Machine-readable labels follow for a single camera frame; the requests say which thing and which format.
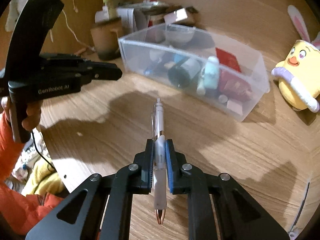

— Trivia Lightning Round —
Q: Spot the white cable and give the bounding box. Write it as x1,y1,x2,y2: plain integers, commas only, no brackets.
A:
49,0,96,52

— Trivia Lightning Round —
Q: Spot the mint green lotion bottle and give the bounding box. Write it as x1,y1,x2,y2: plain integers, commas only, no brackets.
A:
203,56,220,89

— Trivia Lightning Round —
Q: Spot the red tea packet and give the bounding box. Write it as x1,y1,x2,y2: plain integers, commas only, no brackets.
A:
216,48,252,102

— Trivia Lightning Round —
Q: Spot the yellow chick plush toy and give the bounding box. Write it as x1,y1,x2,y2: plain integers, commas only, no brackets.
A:
271,5,319,113

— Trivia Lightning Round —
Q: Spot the white ceramic bowl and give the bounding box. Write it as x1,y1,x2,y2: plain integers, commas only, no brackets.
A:
164,24,196,47

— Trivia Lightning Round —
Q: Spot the clear plastic storage bin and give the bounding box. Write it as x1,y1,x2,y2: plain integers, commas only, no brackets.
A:
118,24,270,121

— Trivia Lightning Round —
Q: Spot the orange sleeve forearm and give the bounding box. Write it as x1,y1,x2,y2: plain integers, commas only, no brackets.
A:
0,112,63,237

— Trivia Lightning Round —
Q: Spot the dark glass bottle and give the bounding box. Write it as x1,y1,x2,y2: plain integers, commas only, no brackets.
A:
168,57,201,89

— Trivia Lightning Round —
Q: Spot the small white cardboard box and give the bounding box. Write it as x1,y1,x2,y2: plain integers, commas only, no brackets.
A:
164,7,199,27

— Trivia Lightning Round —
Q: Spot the brown ceramic mug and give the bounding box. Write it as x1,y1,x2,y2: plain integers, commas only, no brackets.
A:
91,17,124,61

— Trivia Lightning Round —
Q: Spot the white mechanical pen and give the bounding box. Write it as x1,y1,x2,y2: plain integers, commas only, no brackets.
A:
152,98,167,225

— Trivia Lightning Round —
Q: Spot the white spray bottle green cap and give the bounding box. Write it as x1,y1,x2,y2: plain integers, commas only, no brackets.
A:
95,0,118,23

